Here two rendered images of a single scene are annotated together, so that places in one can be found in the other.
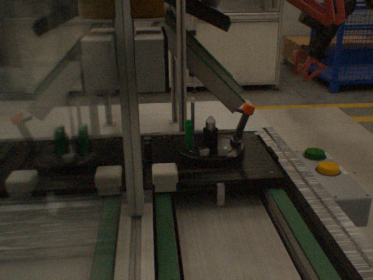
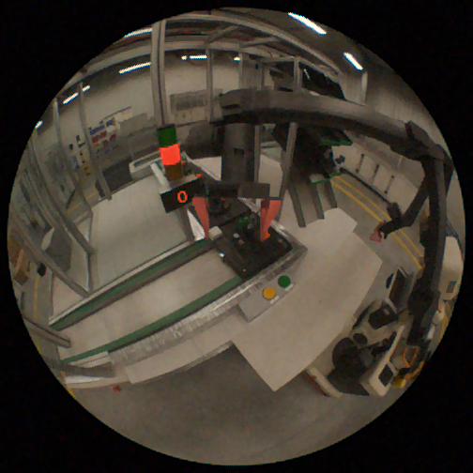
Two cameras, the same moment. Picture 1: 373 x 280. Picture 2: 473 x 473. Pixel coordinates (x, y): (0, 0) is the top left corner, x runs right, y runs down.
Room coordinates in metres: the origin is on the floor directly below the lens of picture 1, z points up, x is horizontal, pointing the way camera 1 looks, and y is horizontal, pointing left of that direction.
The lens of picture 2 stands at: (0.53, -0.38, 1.47)
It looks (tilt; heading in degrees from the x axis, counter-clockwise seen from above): 50 degrees down; 59
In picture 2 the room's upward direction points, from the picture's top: straight up
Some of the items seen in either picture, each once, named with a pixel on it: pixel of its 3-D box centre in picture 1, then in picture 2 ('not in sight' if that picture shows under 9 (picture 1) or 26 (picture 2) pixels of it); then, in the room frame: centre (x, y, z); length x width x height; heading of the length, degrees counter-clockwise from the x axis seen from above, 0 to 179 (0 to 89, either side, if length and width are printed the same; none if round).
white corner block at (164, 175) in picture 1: (164, 178); (215, 234); (0.68, 0.04, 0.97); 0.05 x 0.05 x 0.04; 5
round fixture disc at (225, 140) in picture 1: (210, 149); (250, 236); (0.78, -0.05, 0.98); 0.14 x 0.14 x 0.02
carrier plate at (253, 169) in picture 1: (210, 158); (249, 240); (0.78, -0.05, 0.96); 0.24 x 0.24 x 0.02; 5
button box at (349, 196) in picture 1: (326, 184); (267, 296); (0.72, -0.27, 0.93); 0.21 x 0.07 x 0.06; 5
